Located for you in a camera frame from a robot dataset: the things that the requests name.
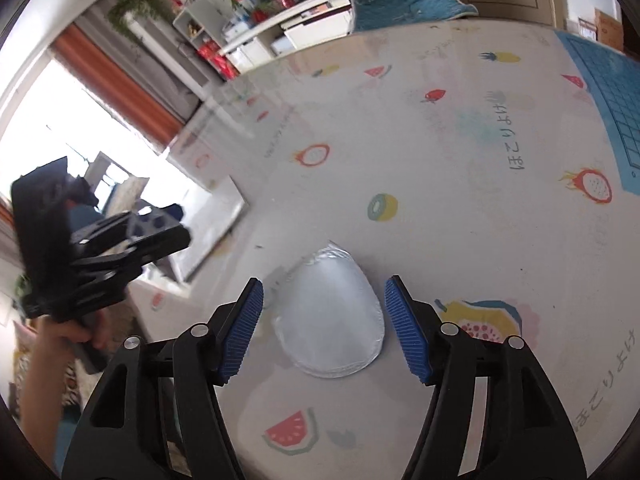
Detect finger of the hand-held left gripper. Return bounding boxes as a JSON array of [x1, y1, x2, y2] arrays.
[[70, 203, 183, 256], [70, 227, 192, 281]]

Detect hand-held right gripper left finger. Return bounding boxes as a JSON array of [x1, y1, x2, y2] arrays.
[[60, 276, 265, 480]]

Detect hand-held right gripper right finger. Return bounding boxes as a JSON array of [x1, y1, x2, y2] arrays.
[[384, 275, 587, 480]]

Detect silver foil pouch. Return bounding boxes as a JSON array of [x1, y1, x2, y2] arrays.
[[272, 241, 387, 378]]

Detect person's left forearm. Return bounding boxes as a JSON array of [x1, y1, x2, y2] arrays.
[[17, 350, 73, 425]]

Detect person's left hand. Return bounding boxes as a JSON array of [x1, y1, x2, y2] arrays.
[[40, 310, 108, 357]]

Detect white flat panel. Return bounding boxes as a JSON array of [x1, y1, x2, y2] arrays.
[[170, 175, 247, 283]]

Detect orange curtain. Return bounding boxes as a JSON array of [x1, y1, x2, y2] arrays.
[[52, 25, 183, 151]]

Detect fruit-printed tablecloth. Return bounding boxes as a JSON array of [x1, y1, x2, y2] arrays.
[[135, 17, 640, 480]]

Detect white tower air conditioner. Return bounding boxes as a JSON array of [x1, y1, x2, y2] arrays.
[[125, 12, 211, 121]]

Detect red gift boxes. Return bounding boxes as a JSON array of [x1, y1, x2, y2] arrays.
[[197, 42, 238, 81]]

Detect grey curtain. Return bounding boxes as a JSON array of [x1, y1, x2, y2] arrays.
[[75, 0, 201, 121]]

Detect white open shelf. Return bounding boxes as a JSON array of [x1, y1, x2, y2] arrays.
[[173, 0, 226, 53]]

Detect hanging green plant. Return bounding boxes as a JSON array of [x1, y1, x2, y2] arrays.
[[107, 0, 173, 48]]

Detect white TV cabinet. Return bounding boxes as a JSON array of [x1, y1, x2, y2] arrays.
[[220, 0, 353, 73]]

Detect blue grid mat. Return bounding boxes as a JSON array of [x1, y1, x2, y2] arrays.
[[555, 30, 640, 193]]

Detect blue quilted cushion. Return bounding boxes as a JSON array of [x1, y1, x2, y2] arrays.
[[349, 0, 478, 32]]

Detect cardboard box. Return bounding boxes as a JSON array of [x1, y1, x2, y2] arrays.
[[594, 8, 626, 53]]

